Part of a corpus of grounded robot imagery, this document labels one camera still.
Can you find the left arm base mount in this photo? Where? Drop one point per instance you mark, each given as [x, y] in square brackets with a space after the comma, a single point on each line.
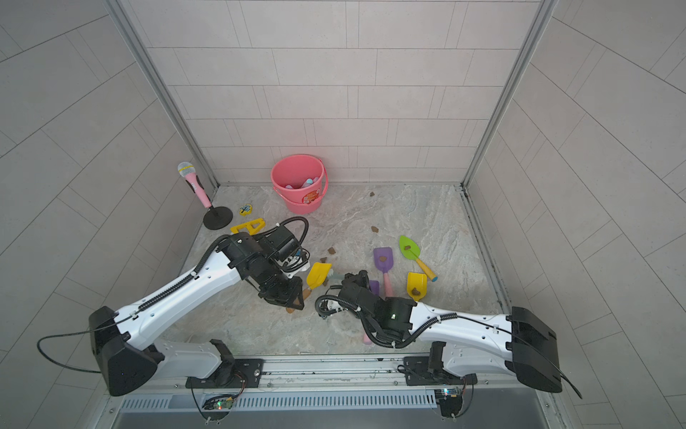
[231, 372]

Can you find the pink plastic bucket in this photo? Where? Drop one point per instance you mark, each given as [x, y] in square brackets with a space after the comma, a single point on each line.
[301, 181]

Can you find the pink toy microphone on stand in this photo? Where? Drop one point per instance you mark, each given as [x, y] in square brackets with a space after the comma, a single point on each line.
[215, 218]

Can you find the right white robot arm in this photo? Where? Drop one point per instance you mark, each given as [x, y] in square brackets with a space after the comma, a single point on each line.
[517, 343]

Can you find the yellow shovel wooden handle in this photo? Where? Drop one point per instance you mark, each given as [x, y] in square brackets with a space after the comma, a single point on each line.
[317, 276]

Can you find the purple square shovel pink handle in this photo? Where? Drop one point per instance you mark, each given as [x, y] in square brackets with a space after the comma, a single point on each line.
[383, 259]

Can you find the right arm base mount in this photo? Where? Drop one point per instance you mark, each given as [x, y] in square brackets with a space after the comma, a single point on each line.
[429, 370]

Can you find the yellow triangle stencil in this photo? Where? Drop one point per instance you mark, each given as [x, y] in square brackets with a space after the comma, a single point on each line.
[252, 227]

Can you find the small yellow blue toy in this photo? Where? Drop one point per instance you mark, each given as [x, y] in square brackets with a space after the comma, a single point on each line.
[246, 210]

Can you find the green leaf trowel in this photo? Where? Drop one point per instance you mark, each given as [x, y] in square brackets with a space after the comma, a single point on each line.
[410, 250]

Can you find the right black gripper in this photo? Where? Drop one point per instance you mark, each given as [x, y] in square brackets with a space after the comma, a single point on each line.
[349, 279]

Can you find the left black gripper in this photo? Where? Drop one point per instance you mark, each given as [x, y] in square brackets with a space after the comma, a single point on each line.
[288, 298]

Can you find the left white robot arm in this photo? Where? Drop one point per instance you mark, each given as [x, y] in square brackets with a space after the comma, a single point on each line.
[126, 342]

